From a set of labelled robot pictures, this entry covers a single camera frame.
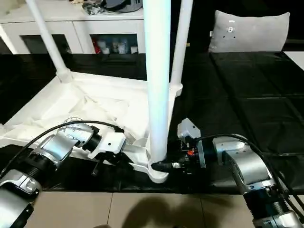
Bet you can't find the white plastic table top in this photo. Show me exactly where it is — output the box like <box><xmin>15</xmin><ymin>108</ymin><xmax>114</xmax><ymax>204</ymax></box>
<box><xmin>0</xmin><ymin>71</ymin><xmax>183</xmax><ymax>184</ymax></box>

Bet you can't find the black work mat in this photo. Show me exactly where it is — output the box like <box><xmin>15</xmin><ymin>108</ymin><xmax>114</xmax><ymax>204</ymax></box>
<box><xmin>0</xmin><ymin>51</ymin><xmax>304</xmax><ymax>196</ymax></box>

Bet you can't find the grey cushion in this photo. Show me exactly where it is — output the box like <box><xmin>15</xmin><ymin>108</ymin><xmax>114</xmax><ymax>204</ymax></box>
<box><xmin>208</xmin><ymin>9</ymin><xmax>291</xmax><ymax>53</ymax></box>

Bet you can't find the white glass-door cabinet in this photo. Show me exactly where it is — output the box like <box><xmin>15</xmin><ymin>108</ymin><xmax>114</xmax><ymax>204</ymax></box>
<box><xmin>0</xmin><ymin>0</ymin><xmax>147</xmax><ymax>55</ymax></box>

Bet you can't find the white flat board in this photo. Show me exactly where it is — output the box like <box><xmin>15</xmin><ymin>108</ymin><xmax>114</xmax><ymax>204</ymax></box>
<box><xmin>284</xmin><ymin>50</ymin><xmax>304</xmax><ymax>66</ymax></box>

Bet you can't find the grey round cooker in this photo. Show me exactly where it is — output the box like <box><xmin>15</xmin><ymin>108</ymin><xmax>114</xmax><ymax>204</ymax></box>
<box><xmin>104</xmin><ymin>0</ymin><xmax>143</xmax><ymax>12</ymax></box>

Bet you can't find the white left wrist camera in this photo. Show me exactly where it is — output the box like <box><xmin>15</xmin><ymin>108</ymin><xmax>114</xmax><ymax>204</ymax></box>
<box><xmin>87</xmin><ymin>132</ymin><xmax>126</xmax><ymax>160</ymax></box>

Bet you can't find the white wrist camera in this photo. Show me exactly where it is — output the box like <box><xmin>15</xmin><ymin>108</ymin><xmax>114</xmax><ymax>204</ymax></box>
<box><xmin>87</xmin><ymin>132</ymin><xmax>126</xmax><ymax>160</ymax></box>
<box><xmin>177</xmin><ymin>118</ymin><xmax>206</xmax><ymax>169</ymax></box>

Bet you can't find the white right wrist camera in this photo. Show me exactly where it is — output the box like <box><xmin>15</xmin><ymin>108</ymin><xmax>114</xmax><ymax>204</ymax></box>
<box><xmin>177</xmin><ymin>118</ymin><xmax>206</xmax><ymax>169</ymax></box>

